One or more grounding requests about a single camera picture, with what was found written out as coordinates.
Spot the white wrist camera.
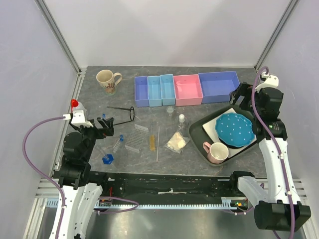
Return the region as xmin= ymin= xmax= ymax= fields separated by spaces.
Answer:
xmin=255 ymin=73 xmax=279 ymax=92
xmin=63 ymin=110 xmax=93 ymax=127

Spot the blue dotted plate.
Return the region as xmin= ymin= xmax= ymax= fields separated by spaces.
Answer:
xmin=215 ymin=113 xmax=255 ymax=148

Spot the black metal ring stand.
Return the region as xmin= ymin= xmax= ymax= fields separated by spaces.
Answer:
xmin=107 ymin=106 xmax=135 ymax=126

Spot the blue base measuring cylinder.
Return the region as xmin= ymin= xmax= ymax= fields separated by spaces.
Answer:
xmin=96 ymin=145 xmax=114 ymax=165

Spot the clear test tube rack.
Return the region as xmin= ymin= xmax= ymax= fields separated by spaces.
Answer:
xmin=125 ymin=124 xmax=149 ymax=153

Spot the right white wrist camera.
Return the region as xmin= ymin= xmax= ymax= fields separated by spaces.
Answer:
xmin=255 ymin=73 xmax=279 ymax=92

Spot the left light blue bin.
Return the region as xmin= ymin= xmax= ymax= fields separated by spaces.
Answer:
xmin=147 ymin=76 xmax=162 ymax=107

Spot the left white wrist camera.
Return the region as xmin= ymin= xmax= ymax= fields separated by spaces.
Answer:
xmin=63 ymin=110 xmax=93 ymax=127

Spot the small glass stopper bottle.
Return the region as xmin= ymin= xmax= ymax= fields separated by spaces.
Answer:
xmin=166 ymin=106 xmax=174 ymax=117

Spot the brown test tube brush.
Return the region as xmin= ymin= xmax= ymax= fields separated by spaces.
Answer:
xmin=149 ymin=120 xmax=156 ymax=152

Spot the dark green tray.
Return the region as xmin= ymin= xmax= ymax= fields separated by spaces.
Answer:
xmin=188 ymin=105 xmax=257 ymax=167

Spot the pink bin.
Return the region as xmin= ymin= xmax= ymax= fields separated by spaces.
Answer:
xmin=173 ymin=74 xmax=203 ymax=107

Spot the white square plate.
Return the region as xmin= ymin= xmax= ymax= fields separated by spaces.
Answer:
xmin=201 ymin=107 xmax=260 ymax=159

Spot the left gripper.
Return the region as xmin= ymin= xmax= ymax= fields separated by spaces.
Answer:
xmin=69 ymin=116 xmax=114 ymax=161

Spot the right light blue bin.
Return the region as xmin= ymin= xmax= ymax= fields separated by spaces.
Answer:
xmin=160 ymin=74 xmax=176 ymax=106

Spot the glass dropper bottle white bulb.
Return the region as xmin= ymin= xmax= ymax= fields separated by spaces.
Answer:
xmin=177 ymin=114 xmax=188 ymax=132

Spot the pink mug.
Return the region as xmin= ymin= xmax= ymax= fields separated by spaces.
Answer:
xmin=203 ymin=142 xmax=229 ymax=164

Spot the light blue bin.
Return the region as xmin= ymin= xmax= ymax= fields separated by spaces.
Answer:
xmin=160 ymin=74 xmax=176 ymax=106
xmin=147 ymin=76 xmax=162 ymax=107

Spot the small purple bin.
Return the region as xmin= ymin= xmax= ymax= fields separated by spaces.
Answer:
xmin=135 ymin=76 xmax=149 ymax=107

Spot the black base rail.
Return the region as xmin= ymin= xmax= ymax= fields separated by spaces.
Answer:
xmin=88 ymin=171 xmax=253 ymax=206

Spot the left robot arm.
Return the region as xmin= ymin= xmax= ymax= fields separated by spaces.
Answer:
xmin=50 ymin=118 xmax=114 ymax=239

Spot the large purple bin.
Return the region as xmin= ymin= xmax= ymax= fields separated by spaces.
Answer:
xmin=198 ymin=71 xmax=240 ymax=104

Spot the red cap wash bottle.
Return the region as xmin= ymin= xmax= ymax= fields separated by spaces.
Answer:
xmin=70 ymin=99 xmax=87 ymax=115

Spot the bag of white gloves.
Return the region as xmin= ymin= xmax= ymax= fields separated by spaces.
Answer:
xmin=164 ymin=130 xmax=190 ymax=153

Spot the beige patterned mug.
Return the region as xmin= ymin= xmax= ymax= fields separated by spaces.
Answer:
xmin=96 ymin=70 xmax=123 ymax=96

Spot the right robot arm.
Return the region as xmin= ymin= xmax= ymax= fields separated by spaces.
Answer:
xmin=228 ymin=82 xmax=311 ymax=233

